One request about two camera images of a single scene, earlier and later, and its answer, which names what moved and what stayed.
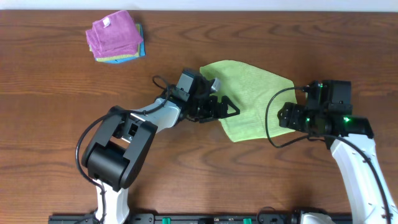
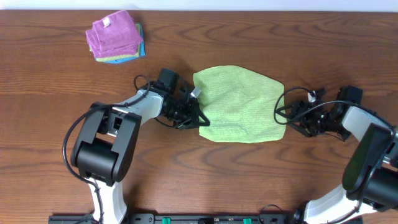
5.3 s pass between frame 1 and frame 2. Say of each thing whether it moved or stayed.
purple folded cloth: stayed
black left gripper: moved
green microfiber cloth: moved
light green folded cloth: stayed
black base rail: stayed
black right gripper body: stayed
